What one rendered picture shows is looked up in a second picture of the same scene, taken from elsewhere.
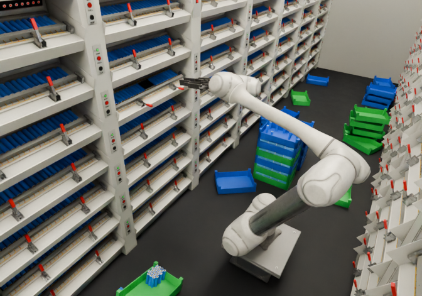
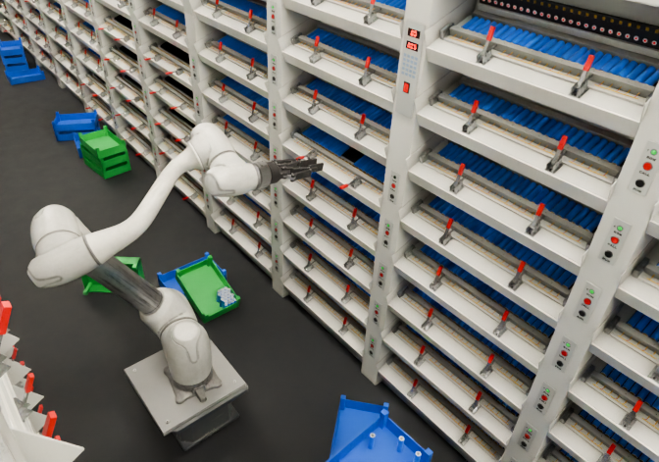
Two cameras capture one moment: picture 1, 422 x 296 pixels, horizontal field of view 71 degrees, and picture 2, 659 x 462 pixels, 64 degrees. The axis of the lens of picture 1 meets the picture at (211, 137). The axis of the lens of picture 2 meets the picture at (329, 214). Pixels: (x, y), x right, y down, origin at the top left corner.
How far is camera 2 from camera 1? 2.51 m
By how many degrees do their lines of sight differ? 84
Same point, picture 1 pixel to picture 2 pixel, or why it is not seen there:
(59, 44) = (255, 36)
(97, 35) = (276, 47)
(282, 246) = (157, 393)
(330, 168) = (49, 210)
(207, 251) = (238, 360)
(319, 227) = not seen: outside the picture
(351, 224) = not seen: outside the picture
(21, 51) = (238, 27)
